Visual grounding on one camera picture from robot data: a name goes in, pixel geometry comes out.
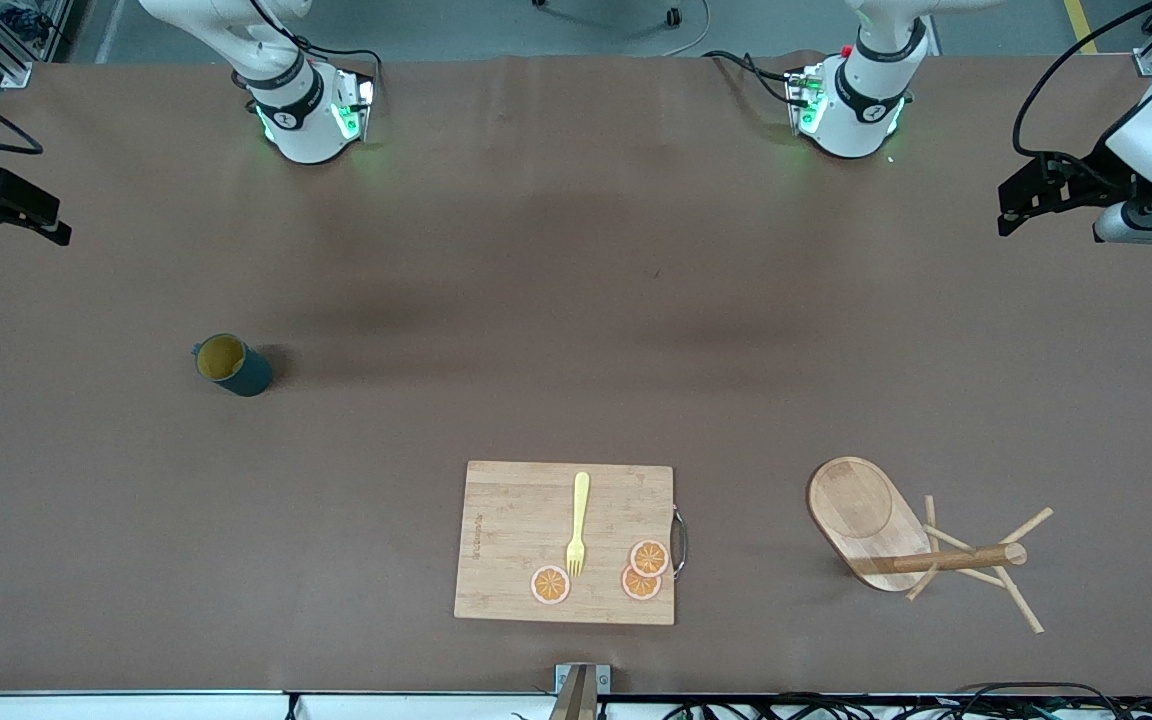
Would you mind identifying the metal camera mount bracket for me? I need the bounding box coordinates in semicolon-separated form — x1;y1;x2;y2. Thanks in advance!
554;663;612;720

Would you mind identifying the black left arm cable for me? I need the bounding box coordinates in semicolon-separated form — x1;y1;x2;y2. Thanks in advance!
1012;0;1152;166

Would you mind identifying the black cable bundle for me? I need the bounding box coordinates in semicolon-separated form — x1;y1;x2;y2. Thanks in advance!
511;683;1152;720

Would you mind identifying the black base power cable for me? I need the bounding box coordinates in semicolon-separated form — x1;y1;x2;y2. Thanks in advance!
704;50;799;107

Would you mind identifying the yellow plastic fork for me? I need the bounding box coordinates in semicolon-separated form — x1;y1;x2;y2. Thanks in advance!
565;472;592;579

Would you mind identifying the wooden mug tree rack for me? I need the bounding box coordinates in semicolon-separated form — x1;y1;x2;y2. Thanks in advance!
806;457;1055;634

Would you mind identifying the bamboo cutting board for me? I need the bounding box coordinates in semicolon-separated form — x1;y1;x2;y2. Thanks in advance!
454;460;677;627

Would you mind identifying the dark teal ribbed cup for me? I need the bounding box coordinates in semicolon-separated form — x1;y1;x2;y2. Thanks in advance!
192;333;274;398

